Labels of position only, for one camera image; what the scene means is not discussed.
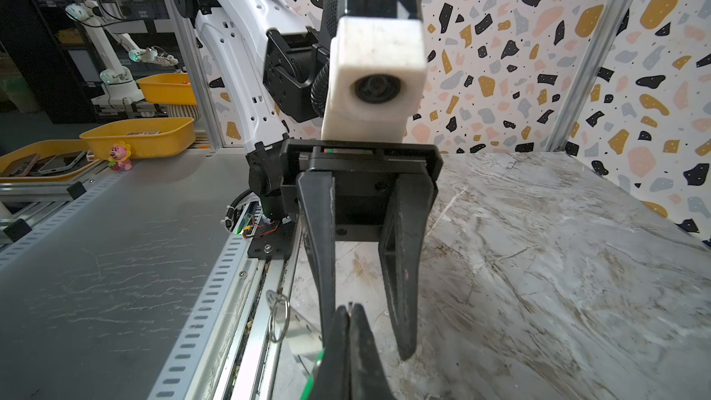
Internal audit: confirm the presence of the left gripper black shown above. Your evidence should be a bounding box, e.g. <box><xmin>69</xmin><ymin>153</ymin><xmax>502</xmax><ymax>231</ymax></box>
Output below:
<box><xmin>280</xmin><ymin>139</ymin><xmax>443</xmax><ymax>360</ymax></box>

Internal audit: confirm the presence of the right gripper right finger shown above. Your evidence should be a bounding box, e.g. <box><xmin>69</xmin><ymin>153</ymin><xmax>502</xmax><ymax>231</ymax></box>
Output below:
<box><xmin>348</xmin><ymin>304</ymin><xmax>394</xmax><ymax>400</ymax></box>

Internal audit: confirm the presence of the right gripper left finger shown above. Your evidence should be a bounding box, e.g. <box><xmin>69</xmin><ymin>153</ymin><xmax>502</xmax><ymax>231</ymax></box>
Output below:
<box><xmin>308</xmin><ymin>306</ymin><xmax>350</xmax><ymax>400</ymax></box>

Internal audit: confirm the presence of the metal key ring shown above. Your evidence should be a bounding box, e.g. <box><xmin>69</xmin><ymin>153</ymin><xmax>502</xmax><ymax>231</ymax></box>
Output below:
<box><xmin>267</xmin><ymin>293</ymin><xmax>293</xmax><ymax>344</ymax></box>

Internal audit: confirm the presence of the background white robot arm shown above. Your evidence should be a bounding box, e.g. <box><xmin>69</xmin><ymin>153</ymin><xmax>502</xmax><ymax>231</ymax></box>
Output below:
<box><xmin>65</xmin><ymin>0</ymin><xmax>179</xmax><ymax>114</ymax></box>

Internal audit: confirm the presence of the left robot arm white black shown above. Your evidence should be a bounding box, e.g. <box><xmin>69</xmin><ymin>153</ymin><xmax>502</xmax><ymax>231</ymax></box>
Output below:
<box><xmin>173</xmin><ymin>0</ymin><xmax>443</xmax><ymax>359</ymax></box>

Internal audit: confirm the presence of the yellow tray near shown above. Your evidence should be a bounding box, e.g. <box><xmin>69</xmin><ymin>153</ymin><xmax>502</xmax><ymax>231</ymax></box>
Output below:
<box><xmin>80</xmin><ymin>117</ymin><xmax>196</xmax><ymax>161</ymax></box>

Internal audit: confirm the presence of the yellow tray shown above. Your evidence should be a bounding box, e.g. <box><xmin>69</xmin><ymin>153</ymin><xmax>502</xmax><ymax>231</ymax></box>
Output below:
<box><xmin>1</xmin><ymin>139</ymin><xmax>106</xmax><ymax>183</ymax></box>
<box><xmin>136</xmin><ymin>73</ymin><xmax>197</xmax><ymax>106</ymax></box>
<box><xmin>80</xmin><ymin>117</ymin><xmax>196</xmax><ymax>161</ymax></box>

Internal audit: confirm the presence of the yellow tray far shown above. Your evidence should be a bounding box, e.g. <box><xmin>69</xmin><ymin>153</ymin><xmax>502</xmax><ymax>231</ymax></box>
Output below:
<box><xmin>136</xmin><ymin>73</ymin><xmax>197</xmax><ymax>106</ymax></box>

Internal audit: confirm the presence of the pink toy figure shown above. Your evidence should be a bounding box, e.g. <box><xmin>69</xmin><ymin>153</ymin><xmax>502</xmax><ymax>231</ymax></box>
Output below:
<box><xmin>109</xmin><ymin>141</ymin><xmax>133</xmax><ymax>171</ymax></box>

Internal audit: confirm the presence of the yellow tray left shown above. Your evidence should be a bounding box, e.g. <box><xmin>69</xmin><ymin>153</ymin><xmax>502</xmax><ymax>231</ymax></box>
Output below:
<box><xmin>1</xmin><ymin>139</ymin><xmax>106</xmax><ymax>183</ymax></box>

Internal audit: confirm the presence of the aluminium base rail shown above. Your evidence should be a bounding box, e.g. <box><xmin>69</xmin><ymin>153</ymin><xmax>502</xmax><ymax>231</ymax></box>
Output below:
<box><xmin>210</xmin><ymin>222</ymin><xmax>302</xmax><ymax>399</ymax></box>

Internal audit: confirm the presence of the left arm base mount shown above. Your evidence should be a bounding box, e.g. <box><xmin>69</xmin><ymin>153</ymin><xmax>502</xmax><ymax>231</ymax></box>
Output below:
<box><xmin>223</xmin><ymin>190</ymin><xmax>297</xmax><ymax>260</ymax></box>

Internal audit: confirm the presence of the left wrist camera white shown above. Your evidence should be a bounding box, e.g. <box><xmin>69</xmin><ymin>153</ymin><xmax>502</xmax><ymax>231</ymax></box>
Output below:
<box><xmin>321</xmin><ymin>16</ymin><xmax>427</xmax><ymax>143</ymax></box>

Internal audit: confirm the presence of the white perforated cable duct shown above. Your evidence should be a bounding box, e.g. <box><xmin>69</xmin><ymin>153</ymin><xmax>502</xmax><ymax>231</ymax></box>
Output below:
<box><xmin>148</xmin><ymin>233</ymin><xmax>258</xmax><ymax>399</ymax></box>

